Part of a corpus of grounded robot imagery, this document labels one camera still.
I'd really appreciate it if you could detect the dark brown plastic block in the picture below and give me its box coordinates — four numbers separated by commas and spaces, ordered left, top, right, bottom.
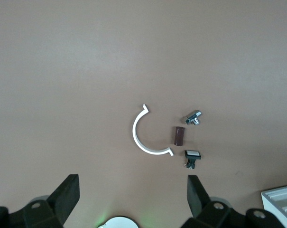
173, 125, 185, 146

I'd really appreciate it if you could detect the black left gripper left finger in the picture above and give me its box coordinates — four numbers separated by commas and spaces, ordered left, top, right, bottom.
7, 174, 81, 228

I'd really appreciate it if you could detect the white drawer cabinet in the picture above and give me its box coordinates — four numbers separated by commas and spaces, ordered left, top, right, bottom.
260, 184, 287, 228

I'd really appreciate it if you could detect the white semicircular clamp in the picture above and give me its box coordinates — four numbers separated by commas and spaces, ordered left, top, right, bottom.
132, 104, 175, 157

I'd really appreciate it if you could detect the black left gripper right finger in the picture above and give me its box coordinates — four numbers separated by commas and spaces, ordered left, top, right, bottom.
186, 175, 245, 228

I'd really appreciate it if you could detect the black rectangular white-faced button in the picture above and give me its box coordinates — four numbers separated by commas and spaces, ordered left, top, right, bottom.
183, 149, 203, 171

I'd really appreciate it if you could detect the silver metal fitting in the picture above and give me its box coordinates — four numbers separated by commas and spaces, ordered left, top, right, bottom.
182, 109, 203, 126

